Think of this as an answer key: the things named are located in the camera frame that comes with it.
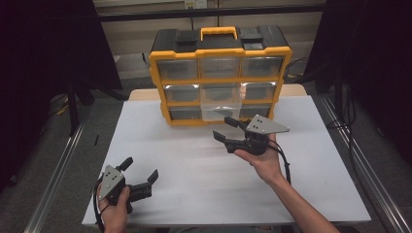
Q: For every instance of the white wall outlet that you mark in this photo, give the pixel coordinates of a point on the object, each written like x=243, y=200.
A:
x=195, y=3

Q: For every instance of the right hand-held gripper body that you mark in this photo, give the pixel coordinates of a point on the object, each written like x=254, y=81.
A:
x=262, y=124

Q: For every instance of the white table cover sheet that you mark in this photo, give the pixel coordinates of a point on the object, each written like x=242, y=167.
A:
x=181, y=161

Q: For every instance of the black metal stand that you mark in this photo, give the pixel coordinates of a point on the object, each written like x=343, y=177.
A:
x=73, y=110

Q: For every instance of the aluminium floor rail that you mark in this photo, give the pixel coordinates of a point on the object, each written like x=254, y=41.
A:
x=53, y=187
x=369, y=174

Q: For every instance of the person's right hand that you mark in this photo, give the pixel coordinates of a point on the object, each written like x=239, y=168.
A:
x=267, y=165

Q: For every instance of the black curtain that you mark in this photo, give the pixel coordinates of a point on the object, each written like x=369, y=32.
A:
x=39, y=64
x=379, y=64

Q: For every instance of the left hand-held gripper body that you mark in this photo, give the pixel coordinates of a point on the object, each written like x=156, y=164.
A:
x=110, y=182

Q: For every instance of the yellow black organizer case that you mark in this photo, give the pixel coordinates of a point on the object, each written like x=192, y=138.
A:
x=220, y=43

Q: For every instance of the clear plastic drawer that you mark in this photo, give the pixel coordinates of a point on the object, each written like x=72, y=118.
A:
x=221, y=97

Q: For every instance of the black horizontal bar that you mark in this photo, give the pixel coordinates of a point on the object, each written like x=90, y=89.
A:
x=162, y=14

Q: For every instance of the person's left hand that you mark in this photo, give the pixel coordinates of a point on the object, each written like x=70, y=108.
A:
x=113, y=218

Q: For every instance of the set of clear drawers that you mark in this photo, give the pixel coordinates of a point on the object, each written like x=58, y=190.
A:
x=178, y=69

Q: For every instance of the wooden table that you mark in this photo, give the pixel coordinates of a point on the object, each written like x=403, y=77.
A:
x=142, y=94

